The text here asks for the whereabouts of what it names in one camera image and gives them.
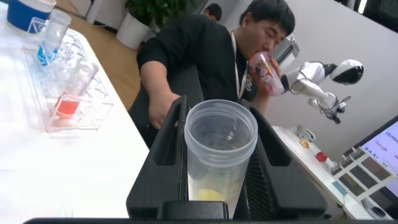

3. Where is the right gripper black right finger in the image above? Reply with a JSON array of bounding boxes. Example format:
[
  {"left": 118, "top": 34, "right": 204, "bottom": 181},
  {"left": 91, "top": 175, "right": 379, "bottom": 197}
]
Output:
[{"left": 233, "top": 99, "right": 327, "bottom": 220}]

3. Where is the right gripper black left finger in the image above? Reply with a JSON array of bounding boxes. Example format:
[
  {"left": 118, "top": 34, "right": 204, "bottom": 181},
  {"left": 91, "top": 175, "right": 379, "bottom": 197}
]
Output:
[{"left": 126, "top": 95, "right": 189, "bottom": 219}]

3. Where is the yellow pigment test tube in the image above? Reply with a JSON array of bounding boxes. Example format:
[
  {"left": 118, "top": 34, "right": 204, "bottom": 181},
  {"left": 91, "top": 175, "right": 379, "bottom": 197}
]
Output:
[{"left": 183, "top": 99, "right": 259, "bottom": 219}]

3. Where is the blue pigment test tube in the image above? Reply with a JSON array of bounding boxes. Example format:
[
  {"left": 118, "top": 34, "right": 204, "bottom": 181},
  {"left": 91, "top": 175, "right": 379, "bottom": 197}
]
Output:
[{"left": 37, "top": 9, "right": 73, "bottom": 67}]

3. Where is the clear acrylic tube rack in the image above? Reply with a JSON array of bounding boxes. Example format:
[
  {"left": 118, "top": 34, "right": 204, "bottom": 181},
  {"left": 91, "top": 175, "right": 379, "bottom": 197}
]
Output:
[{"left": 21, "top": 17, "right": 114, "bottom": 133}]

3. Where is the red pigment test tube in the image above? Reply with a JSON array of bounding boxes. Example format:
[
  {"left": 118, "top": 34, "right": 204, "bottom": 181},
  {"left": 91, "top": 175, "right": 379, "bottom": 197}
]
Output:
[{"left": 55, "top": 60, "right": 100, "bottom": 120}]

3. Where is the white standing desk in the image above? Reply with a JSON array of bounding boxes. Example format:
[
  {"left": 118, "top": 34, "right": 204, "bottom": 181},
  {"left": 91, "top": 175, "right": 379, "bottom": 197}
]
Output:
[{"left": 272, "top": 125, "right": 374, "bottom": 220}]

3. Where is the red apple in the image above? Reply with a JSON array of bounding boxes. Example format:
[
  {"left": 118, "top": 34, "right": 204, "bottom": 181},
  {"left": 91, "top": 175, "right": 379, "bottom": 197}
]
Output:
[{"left": 315, "top": 151, "right": 329, "bottom": 164}]

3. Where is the small teal object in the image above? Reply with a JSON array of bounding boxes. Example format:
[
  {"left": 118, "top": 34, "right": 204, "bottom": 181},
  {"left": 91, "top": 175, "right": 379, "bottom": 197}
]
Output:
[{"left": 331, "top": 181, "right": 348, "bottom": 197}]

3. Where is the white drawer organiser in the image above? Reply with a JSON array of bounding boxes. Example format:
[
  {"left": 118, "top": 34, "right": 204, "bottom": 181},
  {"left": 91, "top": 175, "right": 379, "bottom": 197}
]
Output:
[{"left": 331, "top": 146, "right": 397, "bottom": 203}]

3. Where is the black computer mouse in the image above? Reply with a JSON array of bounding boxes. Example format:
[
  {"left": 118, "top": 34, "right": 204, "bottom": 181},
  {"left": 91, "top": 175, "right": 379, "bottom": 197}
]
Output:
[{"left": 369, "top": 205, "right": 388, "bottom": 219}]

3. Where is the pink printed drink cup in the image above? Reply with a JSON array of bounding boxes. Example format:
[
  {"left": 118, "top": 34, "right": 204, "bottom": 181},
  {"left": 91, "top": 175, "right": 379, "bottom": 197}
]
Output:
[{"left": 248, "top": 51, "right": 285, "bottom": 98}]

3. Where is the white humanoid robot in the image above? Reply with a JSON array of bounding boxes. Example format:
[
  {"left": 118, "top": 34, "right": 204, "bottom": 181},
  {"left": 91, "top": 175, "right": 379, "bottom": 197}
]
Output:
[{"left": 281, "top": 58, "right": 364, "bottom": 125}]

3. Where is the man in black sweater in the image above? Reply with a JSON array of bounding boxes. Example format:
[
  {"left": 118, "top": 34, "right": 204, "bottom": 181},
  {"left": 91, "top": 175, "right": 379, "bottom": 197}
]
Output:
[{"left": 128, "top": 0, "right": 296, "bottom": 150}]

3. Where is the white plant pot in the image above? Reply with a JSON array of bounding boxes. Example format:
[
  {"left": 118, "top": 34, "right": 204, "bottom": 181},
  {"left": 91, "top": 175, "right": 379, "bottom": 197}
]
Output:
[{"left": 116, "top": 12, "right": 154, "bottom": 51}]

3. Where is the green leafy plant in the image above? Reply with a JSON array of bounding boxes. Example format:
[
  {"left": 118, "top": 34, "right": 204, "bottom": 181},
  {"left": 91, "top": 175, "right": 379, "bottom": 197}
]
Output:
[{"left": 124, "top": 0, "right": 200, "bottom": 29}]

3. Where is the blue and white cup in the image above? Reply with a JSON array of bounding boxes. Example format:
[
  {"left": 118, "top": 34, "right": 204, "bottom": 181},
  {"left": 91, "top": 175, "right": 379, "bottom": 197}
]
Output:
[{"left": 6, "top": 0, "right": 57, "bottom": 34}]

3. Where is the large wall display screen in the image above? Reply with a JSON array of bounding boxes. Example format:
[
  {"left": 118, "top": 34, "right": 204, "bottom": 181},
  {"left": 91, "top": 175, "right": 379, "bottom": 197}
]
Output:
[{"left": 343, "top": 115, "right": 398, "bottom": 200}]

